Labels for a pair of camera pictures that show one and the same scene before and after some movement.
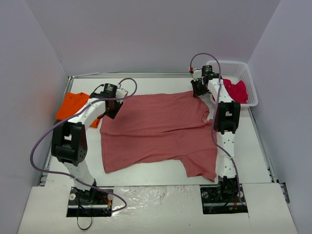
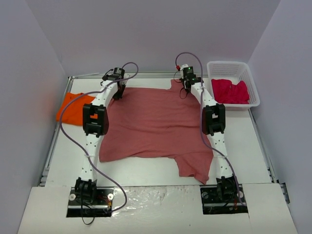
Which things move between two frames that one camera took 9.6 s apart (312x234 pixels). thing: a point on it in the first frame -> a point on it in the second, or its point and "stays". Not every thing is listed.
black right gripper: [198, 87] -> [186, 86]
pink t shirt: [174, 126] stays
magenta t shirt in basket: [237, 92] stays
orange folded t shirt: [71, 102] stays
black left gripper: [113, 110] -> [119, 90]
